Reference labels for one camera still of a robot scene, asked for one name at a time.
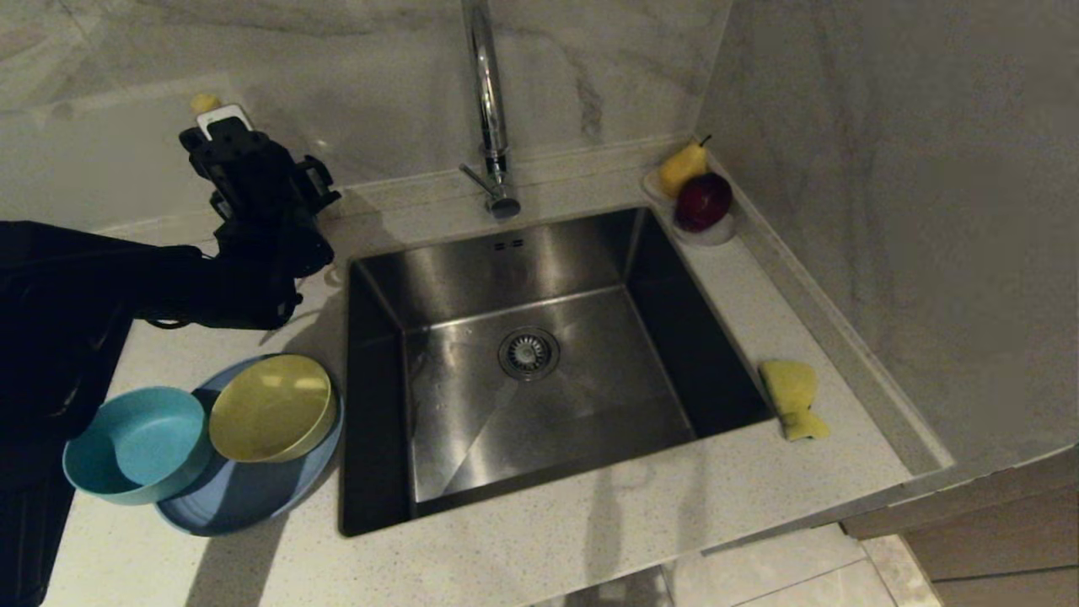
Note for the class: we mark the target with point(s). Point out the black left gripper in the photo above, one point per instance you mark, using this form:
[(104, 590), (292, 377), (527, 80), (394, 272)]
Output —
[(265, 219)]

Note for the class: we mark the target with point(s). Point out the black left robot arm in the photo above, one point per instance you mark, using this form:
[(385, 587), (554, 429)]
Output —
[(76, 287)]

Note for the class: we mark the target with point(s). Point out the stainless steel sink basin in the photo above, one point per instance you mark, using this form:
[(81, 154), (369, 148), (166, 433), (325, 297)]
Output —
[(539, 421)]

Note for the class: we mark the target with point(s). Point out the yellow sponge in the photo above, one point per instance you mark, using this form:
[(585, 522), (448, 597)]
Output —
[(791, 392)]

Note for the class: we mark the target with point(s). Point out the chrome kitchen faucet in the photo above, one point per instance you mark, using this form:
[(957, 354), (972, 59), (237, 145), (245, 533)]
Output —
[(491, 101)]

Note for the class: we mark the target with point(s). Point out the yellow bowl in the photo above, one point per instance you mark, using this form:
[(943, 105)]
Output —
[(271, 413)]

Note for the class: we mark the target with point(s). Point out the teal bowl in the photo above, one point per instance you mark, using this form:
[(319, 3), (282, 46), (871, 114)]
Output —
[(135, 447)]

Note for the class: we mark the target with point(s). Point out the round metal drain strainer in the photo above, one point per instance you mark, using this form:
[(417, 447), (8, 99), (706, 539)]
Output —
[(529, 354)]

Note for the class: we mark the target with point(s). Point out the blue plate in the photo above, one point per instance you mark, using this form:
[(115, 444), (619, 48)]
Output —
[(240, 502)]

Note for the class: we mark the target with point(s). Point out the yellow pear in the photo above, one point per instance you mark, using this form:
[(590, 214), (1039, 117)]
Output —
[(679, 169)]

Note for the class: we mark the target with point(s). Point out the dark red apple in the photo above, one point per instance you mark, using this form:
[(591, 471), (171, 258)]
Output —
[(702, 202)]

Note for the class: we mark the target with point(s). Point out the small white fruit dish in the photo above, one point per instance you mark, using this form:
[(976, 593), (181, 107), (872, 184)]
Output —
[(712, 236)]

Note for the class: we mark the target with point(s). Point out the wooden cabinet front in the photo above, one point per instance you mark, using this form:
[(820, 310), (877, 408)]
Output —
[(995, 539)]

